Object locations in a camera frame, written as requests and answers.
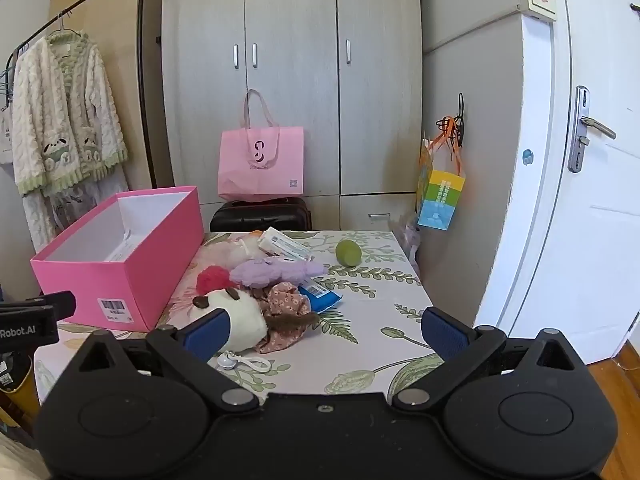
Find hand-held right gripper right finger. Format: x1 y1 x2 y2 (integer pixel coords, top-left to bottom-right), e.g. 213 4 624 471
392 306 589 411

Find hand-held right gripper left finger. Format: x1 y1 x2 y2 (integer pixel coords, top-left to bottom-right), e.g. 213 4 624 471
75 308 262 412

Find white plush toy dark ears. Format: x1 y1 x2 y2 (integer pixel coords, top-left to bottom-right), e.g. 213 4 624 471
192 287 269 362

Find red fluffy pompom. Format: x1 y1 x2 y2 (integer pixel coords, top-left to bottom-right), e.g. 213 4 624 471
196 264 232 296

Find pink cardboard box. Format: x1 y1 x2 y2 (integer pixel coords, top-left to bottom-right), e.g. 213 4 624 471
30 185 205 333

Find purple plush toy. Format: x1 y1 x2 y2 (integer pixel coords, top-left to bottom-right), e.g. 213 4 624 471
229 257 329 289

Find blue wet wipes packet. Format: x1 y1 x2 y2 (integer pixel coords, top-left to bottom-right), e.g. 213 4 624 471
298 280 344 314

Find green soft ball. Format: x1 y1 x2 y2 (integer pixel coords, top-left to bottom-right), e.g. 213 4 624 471
335 239 363 267

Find floral tablecloth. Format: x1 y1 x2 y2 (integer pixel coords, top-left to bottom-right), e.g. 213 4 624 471
32 230 451 397

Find white plush toy orange top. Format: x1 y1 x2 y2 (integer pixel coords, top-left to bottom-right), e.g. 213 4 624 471
204 230 262 267

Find clear plastic bag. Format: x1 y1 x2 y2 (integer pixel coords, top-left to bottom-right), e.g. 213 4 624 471
394 209 424 267

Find white tissue packet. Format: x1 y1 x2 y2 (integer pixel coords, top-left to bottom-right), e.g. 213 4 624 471
257 226 314 261

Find black suitcase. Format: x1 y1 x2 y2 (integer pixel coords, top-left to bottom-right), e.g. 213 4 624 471
209 197 314 234

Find white patterned pajama pants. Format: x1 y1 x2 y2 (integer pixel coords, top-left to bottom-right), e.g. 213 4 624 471
22 167 128 257

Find colourful paper bag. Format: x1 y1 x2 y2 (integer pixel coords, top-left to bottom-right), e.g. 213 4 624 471
415 132 467 231

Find white door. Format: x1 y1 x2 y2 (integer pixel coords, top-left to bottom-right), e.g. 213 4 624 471
474 0 640 367

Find pink tote bag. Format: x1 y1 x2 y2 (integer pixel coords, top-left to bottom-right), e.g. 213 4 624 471
217 89 305 203

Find cream fleece robe green trim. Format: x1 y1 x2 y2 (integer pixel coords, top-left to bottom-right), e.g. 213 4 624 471
10 29 130 197

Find grey wardrobe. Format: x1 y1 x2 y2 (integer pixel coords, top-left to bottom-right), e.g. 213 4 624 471
160 0 424 234

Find grey tall cabinet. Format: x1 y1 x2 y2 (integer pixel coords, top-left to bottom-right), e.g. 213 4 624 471
419 0 526 322

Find black clothes rack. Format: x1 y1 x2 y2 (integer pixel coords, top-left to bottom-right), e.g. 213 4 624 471
0 0 162 192

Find light wooden board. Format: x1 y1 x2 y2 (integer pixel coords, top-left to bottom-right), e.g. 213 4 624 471
48 0 162 192

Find white keychain clip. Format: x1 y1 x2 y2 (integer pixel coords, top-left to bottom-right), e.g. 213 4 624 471
216 350 274 372

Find hook with orange strings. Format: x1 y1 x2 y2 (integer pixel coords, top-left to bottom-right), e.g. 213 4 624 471
434 92 469 162

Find silver door handle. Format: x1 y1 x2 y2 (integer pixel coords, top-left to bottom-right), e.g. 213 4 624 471
567 85 617 174

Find beige wall switch box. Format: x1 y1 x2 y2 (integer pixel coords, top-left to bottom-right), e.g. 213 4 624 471
514 0 559 23

